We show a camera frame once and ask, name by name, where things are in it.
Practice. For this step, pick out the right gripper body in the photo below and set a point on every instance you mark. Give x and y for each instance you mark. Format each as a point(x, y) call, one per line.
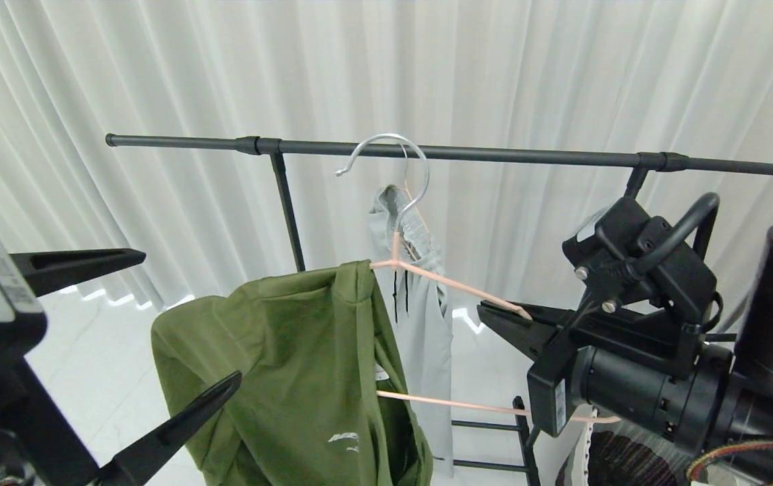
point(643, 391)

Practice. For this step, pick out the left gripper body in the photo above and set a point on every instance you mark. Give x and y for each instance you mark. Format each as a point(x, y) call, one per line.
point(35, 439)

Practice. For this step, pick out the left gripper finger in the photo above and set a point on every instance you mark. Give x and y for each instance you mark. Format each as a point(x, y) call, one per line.
point(75, 266)
point(163, 439)

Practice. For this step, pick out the green garment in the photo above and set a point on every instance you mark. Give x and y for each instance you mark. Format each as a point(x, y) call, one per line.
point(278, 378)

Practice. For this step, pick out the pink clothes hanger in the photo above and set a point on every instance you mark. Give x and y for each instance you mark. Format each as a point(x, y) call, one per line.
point(454, 286)
point(406, 169)

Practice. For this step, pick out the white laundry basket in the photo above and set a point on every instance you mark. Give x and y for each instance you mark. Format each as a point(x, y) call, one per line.
point(629, 459)

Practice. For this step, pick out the black clothes rack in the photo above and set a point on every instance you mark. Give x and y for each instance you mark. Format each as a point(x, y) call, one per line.
point(562, 156)

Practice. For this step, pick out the white curtain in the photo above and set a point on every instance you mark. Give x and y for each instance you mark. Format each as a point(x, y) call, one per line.
point(156, 81)

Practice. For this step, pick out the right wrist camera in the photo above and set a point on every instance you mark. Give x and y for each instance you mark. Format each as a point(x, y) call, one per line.
point(663, 270)

